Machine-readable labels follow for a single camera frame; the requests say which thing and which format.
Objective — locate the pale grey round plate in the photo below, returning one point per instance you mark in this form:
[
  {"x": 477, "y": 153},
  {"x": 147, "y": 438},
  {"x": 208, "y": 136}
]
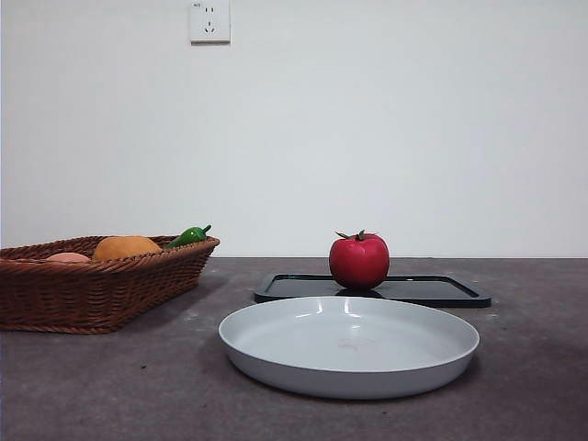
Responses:
[{"x": 349, "y": 353}]

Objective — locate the brown wicker basket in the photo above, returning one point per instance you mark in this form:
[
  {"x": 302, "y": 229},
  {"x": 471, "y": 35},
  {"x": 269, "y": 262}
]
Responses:
[{"x": 92, "y": 294}]

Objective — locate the dark rectangular tray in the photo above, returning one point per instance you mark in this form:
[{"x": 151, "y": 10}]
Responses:
[{"x": 427, "y": 289}]

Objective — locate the white wall socket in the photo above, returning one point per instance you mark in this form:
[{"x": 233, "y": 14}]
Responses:
[{"x": 210, "y": 23}]

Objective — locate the red tomato with green stem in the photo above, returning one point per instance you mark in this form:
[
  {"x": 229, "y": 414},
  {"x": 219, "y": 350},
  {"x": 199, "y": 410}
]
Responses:
[{"x": 359, "y": 262}]

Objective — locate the green pepper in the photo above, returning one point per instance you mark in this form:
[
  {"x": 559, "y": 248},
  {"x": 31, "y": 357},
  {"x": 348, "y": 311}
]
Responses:
[{"x": 188, "y": 237}]

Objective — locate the orange round fruit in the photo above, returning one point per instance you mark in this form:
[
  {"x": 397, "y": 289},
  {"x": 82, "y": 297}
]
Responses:
[{"x": 126, "y": 247}]

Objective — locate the pale pink vegetable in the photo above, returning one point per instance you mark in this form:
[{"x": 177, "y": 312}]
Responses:
[{"x": 69, "y": 257}]

